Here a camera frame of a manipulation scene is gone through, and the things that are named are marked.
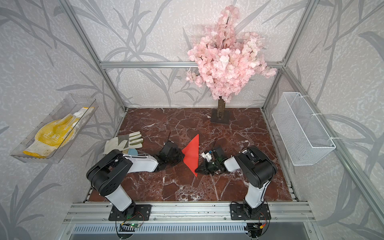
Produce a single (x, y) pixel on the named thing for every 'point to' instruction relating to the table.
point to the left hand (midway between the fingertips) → (186, 155)
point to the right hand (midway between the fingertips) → (195, 171)
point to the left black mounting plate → (137, 212)
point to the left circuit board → (135, 225)
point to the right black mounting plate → (244, 211)
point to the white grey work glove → (133, 140)
